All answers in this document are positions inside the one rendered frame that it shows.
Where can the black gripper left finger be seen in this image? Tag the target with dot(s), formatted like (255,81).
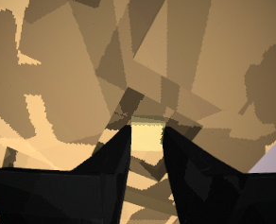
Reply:
(94,190)

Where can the yellow block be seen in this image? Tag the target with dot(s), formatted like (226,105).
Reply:
(147,132)

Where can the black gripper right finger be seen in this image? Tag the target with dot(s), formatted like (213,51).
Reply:
(207,190)

